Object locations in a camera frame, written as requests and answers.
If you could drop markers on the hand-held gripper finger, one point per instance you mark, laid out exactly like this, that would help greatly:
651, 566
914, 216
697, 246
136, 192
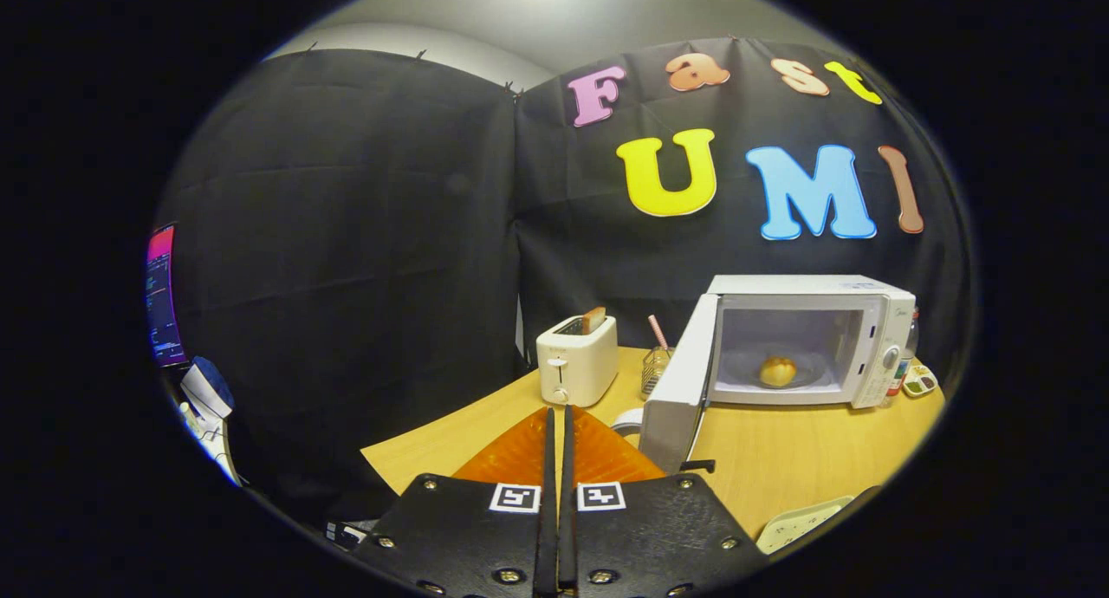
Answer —
549, 529
567, 529

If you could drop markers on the golden bread bun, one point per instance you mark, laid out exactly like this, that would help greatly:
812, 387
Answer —
778, 373

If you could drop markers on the white microwave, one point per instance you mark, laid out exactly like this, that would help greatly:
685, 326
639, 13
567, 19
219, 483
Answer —
797, 286

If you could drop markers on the white toaster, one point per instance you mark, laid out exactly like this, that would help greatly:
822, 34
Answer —
576, 368

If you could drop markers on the toast slice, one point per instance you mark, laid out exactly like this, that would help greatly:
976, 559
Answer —
593, 320

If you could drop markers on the cream square plate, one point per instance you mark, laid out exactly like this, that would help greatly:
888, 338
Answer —
801, 524

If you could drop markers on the black backdrop cloth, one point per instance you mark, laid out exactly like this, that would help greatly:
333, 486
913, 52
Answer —
346, 234

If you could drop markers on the white and blue device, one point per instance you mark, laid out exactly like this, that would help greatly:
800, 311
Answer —
206, 390

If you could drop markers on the clear water bottle red label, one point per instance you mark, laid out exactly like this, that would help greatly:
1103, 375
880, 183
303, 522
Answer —
906, 364

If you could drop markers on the white divided dish of beans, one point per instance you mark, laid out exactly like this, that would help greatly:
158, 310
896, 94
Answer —
920, 381

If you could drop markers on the computer monitor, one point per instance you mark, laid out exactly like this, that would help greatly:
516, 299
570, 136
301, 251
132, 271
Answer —
163, 299

